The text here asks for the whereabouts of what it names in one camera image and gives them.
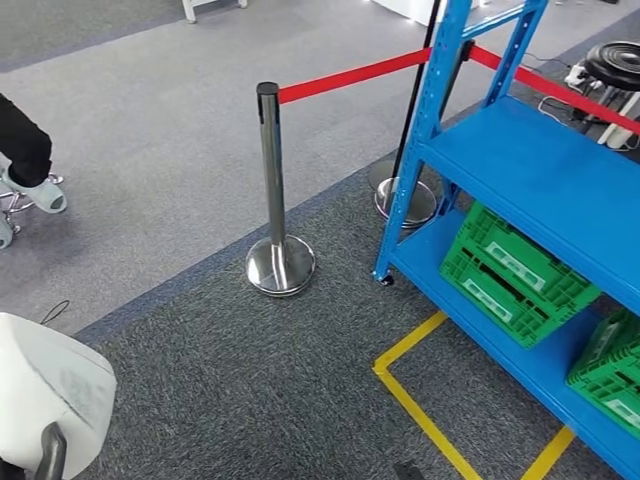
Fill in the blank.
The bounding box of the chrome base stool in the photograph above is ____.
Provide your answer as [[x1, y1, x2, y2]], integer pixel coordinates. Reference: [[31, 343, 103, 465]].
[[0, 173, 65, 251]]

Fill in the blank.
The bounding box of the black pole stand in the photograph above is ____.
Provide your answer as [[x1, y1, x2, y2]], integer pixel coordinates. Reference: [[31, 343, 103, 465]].
[[367, 0, 445, 195]]

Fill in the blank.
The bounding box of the red barrier belt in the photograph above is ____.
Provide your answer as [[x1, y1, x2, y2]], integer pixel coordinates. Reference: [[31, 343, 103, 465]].
[[277, 42, 640, 137]]

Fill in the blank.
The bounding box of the blue metal shelf rack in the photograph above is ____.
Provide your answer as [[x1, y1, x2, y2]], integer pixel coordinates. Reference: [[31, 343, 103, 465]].
[[372, 0, 640, 480]]

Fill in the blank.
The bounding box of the white table leg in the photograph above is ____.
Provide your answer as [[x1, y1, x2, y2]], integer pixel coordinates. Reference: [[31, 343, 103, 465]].
[[180, 0, 248, 25]]

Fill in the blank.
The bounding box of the person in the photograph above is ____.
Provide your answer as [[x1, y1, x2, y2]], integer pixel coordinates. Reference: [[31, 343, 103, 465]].
[[0, 92, 67, 215]]

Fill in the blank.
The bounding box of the white curved plastic part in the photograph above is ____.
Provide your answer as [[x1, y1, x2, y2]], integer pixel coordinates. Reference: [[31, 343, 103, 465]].
[[0, 312, 118, 480]]

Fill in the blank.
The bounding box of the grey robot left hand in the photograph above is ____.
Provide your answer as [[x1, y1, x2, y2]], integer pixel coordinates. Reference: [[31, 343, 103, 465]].
[[0, 422, 67, 480]]

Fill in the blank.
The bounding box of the black round stool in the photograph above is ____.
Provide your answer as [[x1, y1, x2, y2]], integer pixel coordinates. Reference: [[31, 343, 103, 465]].
[[574, 40, 640, 127]]

